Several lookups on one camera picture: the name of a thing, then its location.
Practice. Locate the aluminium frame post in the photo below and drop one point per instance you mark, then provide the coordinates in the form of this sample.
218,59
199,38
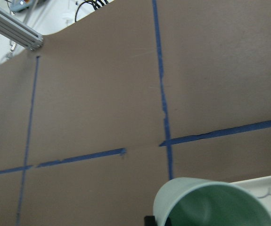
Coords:
20,33

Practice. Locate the pale green cup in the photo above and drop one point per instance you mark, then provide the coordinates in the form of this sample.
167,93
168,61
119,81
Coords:
201,202

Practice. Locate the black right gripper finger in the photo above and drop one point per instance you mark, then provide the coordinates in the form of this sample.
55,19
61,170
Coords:
150,221

